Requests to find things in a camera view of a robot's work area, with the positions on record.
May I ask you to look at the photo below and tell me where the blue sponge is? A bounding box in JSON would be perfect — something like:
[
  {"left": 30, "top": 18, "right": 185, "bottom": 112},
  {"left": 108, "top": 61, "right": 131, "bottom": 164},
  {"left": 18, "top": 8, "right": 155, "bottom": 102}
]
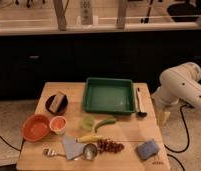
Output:
[{"left": 136, "top": 139, "right": 160, "bottom": 160}]

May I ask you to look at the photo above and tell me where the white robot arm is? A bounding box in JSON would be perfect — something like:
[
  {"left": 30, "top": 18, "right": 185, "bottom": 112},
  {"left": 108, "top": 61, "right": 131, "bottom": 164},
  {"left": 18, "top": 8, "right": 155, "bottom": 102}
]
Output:
[{"left": 151, "top": 62, "right": 201, "bottom": 126}]

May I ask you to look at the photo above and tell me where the green plastic tray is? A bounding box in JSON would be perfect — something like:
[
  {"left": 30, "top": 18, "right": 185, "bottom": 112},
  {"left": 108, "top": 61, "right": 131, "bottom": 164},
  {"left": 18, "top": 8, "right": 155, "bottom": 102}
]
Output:
[{"left": 82, "top": 77, "right": 135, "bottom": 116}]

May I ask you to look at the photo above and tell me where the green toy pepper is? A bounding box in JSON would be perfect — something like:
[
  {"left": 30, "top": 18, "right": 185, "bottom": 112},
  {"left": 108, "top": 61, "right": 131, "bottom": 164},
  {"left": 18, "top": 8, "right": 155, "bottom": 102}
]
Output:
[{"left": 94, "top": 118, "right": 117, "bottom": 133}]

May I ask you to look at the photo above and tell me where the toy grape bunch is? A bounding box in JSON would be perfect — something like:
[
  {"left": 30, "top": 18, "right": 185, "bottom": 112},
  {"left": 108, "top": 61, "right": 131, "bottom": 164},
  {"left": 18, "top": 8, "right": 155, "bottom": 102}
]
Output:
[{"left": 97, "top": 139, "right": 124, "bottom": 153}]

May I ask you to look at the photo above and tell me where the yellow toy corn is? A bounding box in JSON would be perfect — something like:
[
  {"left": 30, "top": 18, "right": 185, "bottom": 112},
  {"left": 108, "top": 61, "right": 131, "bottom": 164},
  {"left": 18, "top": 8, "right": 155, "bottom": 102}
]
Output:
[{"left": 76, "top": 135, "right": 102, "bottom": 143}]

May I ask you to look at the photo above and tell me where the light green cup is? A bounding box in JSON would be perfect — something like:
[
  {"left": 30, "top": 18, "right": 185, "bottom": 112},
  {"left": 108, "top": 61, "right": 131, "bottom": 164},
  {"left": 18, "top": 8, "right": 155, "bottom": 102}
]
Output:
[{"left": 81, "top": 116, "right": 95, "bottom": 131}]

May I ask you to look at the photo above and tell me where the metal measuring cup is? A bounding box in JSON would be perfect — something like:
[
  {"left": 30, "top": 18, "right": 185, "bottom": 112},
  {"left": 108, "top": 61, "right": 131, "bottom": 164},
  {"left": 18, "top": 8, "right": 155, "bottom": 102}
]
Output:
[{"left": 79, "top": 143, "right": 98, "bottom": 160}]

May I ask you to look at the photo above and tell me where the wooden table board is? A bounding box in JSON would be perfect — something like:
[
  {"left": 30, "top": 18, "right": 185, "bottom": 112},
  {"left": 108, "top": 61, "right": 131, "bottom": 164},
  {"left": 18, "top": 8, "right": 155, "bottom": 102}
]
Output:
[{"left": 16, "top": 82, "right": 170, "bottom": 171}]

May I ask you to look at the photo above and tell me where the blue grey cloth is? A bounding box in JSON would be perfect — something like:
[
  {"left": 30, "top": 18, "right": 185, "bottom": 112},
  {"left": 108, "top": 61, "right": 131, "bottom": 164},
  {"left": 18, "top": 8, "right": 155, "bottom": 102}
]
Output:
[{"left": 62, "top": 136, "right": 84, "bottom": 160}]

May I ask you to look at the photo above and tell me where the small orange cup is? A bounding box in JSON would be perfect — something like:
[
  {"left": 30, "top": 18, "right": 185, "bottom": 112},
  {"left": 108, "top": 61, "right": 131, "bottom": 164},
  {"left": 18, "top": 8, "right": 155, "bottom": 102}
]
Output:
[{"left": 49, "top": 116, "right": 67, "bottom": 135}]

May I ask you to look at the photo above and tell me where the brown block on plate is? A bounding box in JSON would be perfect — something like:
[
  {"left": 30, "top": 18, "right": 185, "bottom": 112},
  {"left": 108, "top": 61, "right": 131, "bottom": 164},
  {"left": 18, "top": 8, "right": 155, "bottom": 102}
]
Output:
[{"left": 49, "top": 91, "right": 65, "bottom": 113}]

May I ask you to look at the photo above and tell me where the metal fork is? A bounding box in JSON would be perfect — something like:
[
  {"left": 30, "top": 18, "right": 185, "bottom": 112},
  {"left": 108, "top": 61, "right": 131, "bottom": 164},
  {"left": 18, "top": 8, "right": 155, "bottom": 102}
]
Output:
[{"left": 43, "top": 148, "right": 64, "bottom": 157}]

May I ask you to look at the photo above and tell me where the orange bowl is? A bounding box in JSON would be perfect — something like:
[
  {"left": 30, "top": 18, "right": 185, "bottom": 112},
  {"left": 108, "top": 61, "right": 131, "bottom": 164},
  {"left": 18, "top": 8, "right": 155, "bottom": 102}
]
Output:
[{"left": 22, "top": 114, "right": 50, "bottom": 142}]

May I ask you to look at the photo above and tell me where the black cable left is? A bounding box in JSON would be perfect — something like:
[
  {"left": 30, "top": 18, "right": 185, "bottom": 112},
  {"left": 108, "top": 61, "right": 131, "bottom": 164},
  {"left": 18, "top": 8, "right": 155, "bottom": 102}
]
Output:
[{"left": 0, "top": 129, "right": 26, "bottom": 153}]

